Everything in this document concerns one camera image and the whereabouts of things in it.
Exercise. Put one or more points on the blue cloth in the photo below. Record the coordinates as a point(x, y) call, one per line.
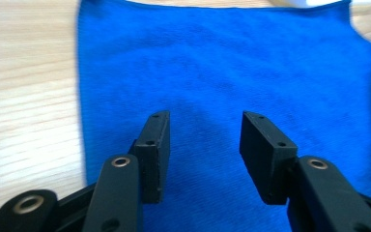
point(225, 80)

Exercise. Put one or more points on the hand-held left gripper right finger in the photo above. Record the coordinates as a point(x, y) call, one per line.
point(270, 161)

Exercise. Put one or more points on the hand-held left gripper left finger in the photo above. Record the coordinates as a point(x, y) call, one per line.
point(148, 161)

